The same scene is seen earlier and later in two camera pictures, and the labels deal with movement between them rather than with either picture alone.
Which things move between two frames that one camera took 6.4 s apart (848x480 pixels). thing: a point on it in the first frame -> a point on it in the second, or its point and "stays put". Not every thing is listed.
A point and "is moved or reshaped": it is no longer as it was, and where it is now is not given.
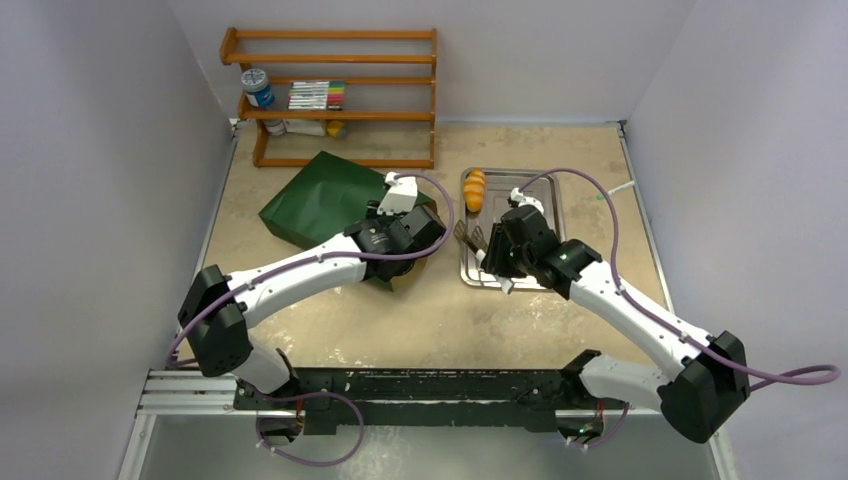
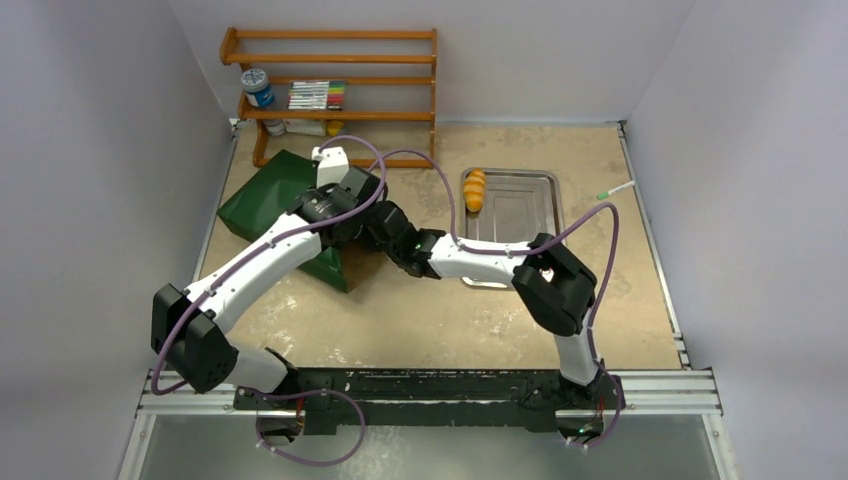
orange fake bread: (473, 189) stays put
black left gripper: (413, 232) -> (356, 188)
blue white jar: (255, 83) stays put
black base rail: (434, 400) stays put
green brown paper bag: (324, 200) is moved or reshaped
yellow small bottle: (334, 126) stays put
